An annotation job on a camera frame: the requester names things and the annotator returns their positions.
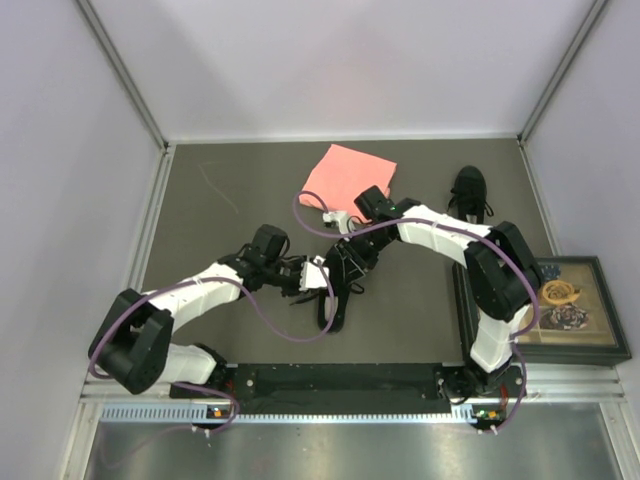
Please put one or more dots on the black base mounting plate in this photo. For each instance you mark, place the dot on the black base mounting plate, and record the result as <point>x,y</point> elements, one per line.
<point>335,389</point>

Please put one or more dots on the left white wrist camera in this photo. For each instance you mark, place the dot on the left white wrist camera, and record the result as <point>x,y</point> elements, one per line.
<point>314,274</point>

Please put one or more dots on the grey slotted cable duct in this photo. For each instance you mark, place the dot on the grey slotted cable duct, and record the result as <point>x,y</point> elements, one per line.
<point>202,413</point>

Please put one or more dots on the dark framed compartment box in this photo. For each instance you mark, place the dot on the dark framed compartment box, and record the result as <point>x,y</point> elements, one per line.
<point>578,322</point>

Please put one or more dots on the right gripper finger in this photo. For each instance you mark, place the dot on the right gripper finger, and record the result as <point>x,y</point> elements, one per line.
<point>336,260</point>
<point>360,260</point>

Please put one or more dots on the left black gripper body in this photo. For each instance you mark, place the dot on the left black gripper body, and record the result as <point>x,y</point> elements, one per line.
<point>285,275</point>

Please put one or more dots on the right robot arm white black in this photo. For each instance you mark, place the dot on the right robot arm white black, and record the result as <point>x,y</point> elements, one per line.
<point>504,276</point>

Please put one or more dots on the black sneaker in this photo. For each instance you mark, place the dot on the black sneaker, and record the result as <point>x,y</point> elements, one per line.
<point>331,310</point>
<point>469,196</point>

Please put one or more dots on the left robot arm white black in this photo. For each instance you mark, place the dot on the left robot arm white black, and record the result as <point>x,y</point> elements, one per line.
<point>134,344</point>

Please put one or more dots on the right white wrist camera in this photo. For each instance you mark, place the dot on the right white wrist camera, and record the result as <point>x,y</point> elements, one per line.
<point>337,219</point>

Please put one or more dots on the pink folded cloth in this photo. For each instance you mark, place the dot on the pink folded cloth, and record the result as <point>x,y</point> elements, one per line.
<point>343,174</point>

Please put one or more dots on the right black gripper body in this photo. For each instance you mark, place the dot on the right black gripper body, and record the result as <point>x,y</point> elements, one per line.
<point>368,245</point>

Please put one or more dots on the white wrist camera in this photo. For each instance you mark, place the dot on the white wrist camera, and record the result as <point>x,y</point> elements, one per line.
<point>337,219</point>
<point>314,274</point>

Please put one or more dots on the aluminium frame rail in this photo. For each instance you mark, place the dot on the aluminium frame rail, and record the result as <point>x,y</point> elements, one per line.
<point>554,383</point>

